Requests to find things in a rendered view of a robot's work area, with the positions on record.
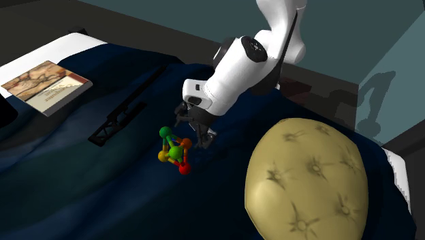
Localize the black long truss-shaped tool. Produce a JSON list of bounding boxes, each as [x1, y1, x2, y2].
[[87, 64, 168, 147]]

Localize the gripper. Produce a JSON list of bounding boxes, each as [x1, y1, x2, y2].
[[174, 100, 220, 149]]

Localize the bed with dark blue blanket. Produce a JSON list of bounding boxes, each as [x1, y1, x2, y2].
[[0, 31, 418, 240]]

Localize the brown and white book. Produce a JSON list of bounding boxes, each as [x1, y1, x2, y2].
[[1, 60, 94, 117]]

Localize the colourful ball-and-stick toy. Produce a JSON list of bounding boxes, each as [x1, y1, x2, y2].
[[157, 125, 193, 176]]

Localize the beige tufted cushion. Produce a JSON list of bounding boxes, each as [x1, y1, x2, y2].
[[244, 117, 370, 240]]

